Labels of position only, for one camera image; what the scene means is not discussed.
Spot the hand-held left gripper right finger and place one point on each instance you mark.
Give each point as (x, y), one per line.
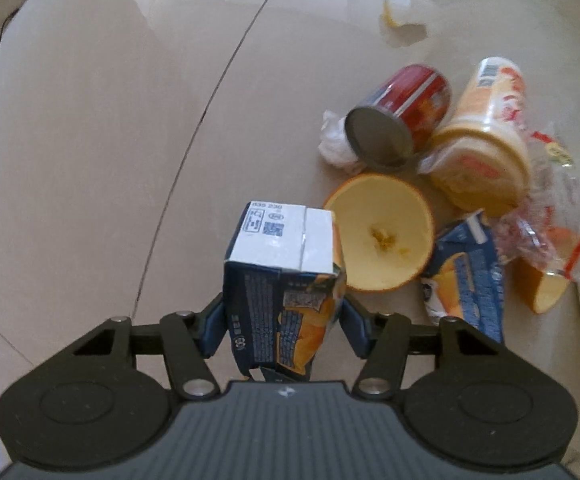
(355, 327)

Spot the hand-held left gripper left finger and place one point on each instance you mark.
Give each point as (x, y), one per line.
(213, 325)

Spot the white ribbed plastic cup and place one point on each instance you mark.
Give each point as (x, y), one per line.
(397, 7)

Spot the hollow orange peel half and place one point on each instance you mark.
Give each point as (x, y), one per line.
(385, 220)

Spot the crushed blue juice carton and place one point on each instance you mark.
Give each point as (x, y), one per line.
(470, 285)

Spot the crumpled white tissue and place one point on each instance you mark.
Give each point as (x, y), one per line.
(332, 142)

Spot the small orange peel piece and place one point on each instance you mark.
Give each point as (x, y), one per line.
(545, 292)

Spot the clear plastic wrapper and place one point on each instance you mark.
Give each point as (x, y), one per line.
(545, 230)

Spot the red drink can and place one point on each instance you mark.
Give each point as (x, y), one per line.
(415, 95)

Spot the orange yogurt cup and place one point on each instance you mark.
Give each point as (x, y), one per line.
(490, 110)

